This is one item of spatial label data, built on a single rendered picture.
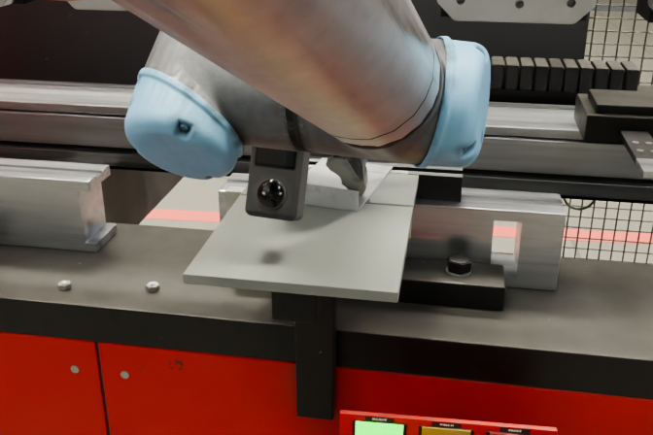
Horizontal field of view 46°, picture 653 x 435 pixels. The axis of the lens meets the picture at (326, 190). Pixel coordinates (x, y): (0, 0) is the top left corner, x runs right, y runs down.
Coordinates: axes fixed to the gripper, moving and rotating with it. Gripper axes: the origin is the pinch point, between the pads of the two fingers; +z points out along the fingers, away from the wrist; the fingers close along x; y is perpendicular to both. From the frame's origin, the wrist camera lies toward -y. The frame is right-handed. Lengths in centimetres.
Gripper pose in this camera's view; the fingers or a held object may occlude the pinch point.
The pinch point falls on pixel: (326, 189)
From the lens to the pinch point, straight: 78.6
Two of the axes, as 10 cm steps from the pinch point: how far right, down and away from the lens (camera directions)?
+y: 2.5, -8.7, 4.2
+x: -9.5, -1.2, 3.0
